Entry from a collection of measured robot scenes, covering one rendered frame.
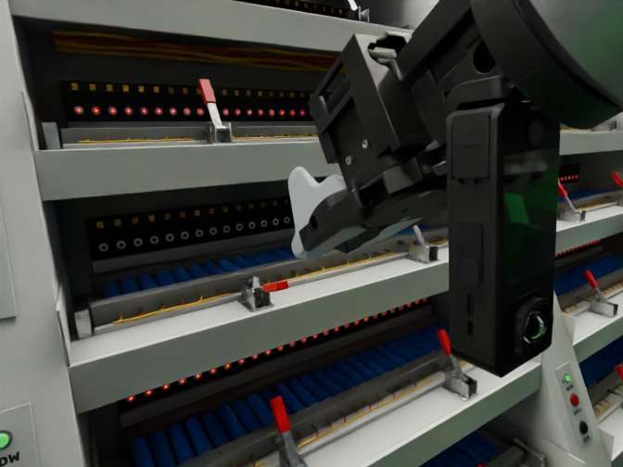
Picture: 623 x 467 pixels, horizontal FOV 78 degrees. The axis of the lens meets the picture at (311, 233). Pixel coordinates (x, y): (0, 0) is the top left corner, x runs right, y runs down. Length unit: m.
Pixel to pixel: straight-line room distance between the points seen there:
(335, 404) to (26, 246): 0.38
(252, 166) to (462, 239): 0.33
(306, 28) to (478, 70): 0.45
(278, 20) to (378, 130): 0.42
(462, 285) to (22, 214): 0.35
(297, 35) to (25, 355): 0.48
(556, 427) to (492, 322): 0.60
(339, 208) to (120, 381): 0.28
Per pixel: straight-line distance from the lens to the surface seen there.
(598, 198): 1.17
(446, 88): 0.19
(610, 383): 1.04
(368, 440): 0.52
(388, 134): 0.18
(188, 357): 0.40
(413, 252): 0.58
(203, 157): 0.44
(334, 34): 0.63
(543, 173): 0.18
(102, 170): 0.42
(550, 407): 0.75
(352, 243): 0.29
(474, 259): 0.17
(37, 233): 0.40
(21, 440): 0.40
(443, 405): 0.59
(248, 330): 0.42
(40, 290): 0.39
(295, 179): 0.26
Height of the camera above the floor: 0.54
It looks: 7 degrees up
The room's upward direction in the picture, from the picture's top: 14 degrees counter-clockwise
